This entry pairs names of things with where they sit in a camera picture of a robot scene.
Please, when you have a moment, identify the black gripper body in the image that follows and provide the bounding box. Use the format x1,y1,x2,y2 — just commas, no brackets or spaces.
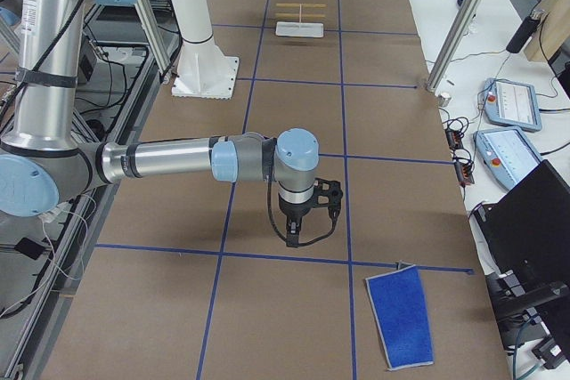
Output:
279,198,313,225

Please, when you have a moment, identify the blue microfiber towel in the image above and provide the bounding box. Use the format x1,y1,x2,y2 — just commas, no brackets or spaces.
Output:
365,264,435,371

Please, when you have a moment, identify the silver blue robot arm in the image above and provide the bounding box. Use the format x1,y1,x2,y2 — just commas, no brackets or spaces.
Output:
1,0,321,247

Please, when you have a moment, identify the wooden towel rack white base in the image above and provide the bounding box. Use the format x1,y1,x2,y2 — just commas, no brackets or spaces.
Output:
275,3,327,38

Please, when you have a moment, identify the lower teach pendant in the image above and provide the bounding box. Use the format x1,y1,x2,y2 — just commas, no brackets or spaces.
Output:
474,125,542,190

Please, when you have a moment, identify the teach pendant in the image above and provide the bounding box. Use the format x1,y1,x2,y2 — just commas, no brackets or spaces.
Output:
474,125,542,190
483,78,542,132

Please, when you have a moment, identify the black laptop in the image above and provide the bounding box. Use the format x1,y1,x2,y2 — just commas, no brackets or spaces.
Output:
474,160,569,285

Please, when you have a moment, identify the black monitor stand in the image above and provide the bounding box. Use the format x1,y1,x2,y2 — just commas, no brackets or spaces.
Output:
485,271,569,369

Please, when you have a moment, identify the upper teach pendant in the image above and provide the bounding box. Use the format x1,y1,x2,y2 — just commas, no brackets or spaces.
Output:
483,78,542,132

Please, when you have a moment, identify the black handheld device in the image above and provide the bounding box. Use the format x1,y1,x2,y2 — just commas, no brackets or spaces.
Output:
506,8,545,53

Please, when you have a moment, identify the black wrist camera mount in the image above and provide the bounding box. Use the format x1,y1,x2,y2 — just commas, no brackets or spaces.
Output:
311,178,344,222

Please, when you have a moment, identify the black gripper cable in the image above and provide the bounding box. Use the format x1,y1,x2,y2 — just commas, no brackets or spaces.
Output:
265,174,340,248

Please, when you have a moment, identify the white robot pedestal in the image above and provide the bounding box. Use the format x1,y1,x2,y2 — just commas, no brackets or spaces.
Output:
171,0,240,100

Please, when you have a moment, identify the black coiled pendant cable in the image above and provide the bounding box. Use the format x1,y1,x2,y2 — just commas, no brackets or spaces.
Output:
444,117,476,189

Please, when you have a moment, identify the aluminium frame post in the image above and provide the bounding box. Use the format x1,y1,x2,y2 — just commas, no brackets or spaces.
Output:
426,0,482,93

